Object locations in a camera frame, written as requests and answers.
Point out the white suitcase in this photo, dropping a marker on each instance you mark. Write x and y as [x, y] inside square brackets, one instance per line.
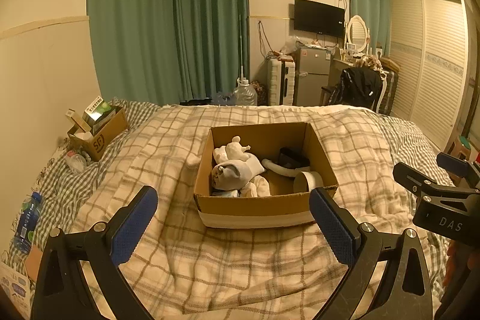
[279, 82]

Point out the patterned dark bag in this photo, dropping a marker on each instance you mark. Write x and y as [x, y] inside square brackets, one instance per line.
[259, 93]

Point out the brown card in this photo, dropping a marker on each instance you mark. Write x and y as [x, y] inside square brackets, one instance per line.
[34, 263]

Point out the large clear water jug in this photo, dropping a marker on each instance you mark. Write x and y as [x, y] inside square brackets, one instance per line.
[244, 95]

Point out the grey checked bed sheet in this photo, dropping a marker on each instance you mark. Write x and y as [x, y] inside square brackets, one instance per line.
[60, 188]

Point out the tan narrow carton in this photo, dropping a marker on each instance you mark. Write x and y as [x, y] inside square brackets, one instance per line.
[77, 122]

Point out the white green carton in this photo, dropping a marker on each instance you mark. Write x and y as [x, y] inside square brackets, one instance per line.
[96, 112]

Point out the small printed cardboard box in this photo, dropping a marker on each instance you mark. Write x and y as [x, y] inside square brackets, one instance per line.
[107, 134]

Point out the white chair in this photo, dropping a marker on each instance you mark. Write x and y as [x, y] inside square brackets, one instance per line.
[381, 95]

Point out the blue water bottle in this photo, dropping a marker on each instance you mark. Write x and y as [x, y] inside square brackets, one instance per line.
[28, 222]

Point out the black jacket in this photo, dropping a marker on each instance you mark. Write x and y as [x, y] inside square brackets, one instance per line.
[356, 85]

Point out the small blue white packet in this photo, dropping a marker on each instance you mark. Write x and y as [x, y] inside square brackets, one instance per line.
[225, 194]

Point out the white tape roll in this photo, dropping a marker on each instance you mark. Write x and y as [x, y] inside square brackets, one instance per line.
[305, 181]

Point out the black wall television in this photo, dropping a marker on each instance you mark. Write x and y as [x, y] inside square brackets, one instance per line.
[318, 17]

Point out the person's right hand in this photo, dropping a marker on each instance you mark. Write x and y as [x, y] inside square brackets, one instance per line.
[455, 254]

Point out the metal pole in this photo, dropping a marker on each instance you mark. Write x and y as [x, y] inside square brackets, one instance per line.
[242, 46]

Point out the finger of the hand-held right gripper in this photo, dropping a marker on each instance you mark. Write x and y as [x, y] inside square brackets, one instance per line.
[455, 166]
[410, 179]

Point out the white patterned sock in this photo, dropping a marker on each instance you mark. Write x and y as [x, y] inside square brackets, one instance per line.
[240, 173]

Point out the white printed packet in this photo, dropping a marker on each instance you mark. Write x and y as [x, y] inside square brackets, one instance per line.
[13, 284]

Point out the white dressing table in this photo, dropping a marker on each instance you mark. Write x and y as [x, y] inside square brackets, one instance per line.
[337, 59]

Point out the silver fridge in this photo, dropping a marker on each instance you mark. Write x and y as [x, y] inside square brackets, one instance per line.
[311, 76]

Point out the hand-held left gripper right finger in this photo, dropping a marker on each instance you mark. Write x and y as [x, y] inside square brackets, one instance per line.
[332, 224]

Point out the clear plastic bottle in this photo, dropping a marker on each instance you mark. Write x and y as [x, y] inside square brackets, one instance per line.
[77, 162]

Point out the white oval mirror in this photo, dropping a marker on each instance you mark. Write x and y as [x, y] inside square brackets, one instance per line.
[357, 33]

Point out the small wooden stool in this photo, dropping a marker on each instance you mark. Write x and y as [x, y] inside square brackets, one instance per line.
[455, 155]

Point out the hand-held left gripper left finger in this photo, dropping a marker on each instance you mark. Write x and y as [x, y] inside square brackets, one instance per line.
[135, 222]

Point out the white louvered wardrobe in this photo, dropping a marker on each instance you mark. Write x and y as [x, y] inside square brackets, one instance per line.
[431, 61]

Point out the white curved tube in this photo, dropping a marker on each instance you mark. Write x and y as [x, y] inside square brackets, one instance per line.
[279, 169]

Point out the brown suitcase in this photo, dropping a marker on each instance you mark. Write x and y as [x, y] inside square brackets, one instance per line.
[390, 84]

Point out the clear plastic bag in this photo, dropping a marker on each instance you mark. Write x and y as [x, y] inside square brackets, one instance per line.
[294, 44]

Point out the black plastic container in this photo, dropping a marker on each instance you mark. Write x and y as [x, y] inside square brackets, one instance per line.
[292, 157]

